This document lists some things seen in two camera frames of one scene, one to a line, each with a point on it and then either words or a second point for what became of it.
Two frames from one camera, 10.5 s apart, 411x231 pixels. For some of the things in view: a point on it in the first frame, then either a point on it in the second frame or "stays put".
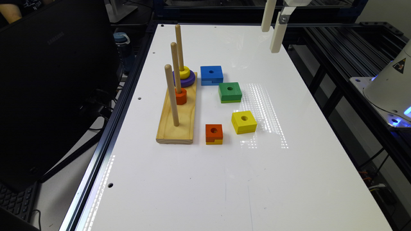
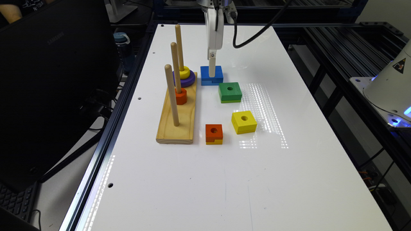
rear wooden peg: [178, 33] stays put
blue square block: [211, 75] stays put
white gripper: [270, 8] → [215, 39]
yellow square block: [244, 122] stays put
